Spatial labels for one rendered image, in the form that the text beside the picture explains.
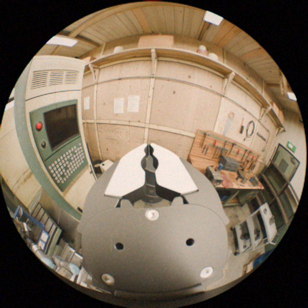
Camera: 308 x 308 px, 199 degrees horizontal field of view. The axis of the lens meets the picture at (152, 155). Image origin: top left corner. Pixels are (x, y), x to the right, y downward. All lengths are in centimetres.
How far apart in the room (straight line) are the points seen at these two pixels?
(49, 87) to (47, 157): 49
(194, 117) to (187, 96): 38
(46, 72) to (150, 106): 146
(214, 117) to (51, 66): 208
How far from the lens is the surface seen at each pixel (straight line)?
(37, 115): 75
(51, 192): 39
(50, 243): 114
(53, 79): 88
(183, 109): 155
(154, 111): 156
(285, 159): 369
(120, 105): 177
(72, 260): 119
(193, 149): 167
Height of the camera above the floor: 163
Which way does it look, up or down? 32 degrees down
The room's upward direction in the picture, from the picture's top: 8 degrees clockwise
